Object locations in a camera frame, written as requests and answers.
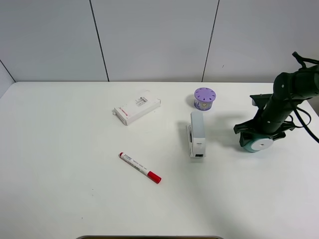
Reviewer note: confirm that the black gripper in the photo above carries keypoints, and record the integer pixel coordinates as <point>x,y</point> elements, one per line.
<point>269,120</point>

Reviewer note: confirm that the teal pencil sharpener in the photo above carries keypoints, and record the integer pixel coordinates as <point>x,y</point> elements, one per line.
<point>258,144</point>

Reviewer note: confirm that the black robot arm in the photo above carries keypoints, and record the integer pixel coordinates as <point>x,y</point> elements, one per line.
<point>295,88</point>

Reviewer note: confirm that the white grey stapler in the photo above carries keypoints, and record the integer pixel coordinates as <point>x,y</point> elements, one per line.
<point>196,135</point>

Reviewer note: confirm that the purple round container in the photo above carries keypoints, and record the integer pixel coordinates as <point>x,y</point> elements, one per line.
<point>204,98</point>

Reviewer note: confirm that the red white marker pen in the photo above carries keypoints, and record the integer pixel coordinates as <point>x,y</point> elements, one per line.
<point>154,177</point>

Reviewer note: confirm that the white cardboard box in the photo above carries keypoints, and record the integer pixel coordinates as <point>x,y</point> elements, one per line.
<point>136,108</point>

